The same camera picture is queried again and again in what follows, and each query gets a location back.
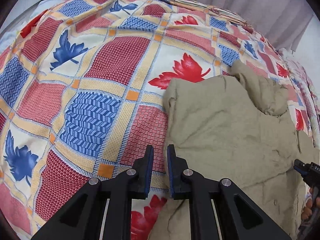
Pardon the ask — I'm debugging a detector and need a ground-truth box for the person's right hand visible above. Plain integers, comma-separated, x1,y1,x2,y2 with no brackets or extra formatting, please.
301,197,320,220

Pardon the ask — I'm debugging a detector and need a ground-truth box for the khaki puffer jacket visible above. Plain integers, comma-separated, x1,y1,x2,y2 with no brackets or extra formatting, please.
163,61,319,239

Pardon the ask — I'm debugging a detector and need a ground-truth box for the patchwork leaf pattern quilt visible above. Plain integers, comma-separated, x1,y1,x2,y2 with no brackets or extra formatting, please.
1,0,313,239

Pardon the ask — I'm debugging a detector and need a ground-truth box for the grey curtain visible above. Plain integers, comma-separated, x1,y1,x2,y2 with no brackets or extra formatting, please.
198,0,313,50

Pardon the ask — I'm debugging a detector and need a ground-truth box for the pink plaid bed blanket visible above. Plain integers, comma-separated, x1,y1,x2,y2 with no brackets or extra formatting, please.
279,48,319,148

